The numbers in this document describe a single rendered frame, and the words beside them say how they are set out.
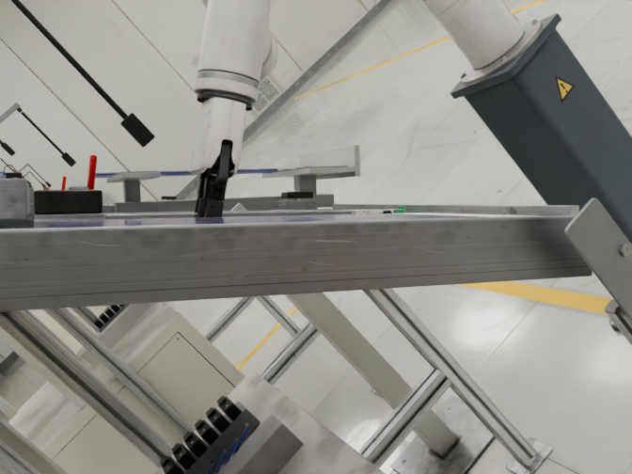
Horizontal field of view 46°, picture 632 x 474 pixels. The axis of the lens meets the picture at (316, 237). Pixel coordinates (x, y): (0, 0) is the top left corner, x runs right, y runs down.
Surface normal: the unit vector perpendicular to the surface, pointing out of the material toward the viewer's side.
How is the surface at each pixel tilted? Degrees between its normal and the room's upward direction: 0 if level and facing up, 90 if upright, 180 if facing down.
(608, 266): 90
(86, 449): 90
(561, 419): 0
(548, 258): 90
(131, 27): 90
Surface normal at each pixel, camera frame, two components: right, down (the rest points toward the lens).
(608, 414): -0.65, -0.71
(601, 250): 0.35, 0.04
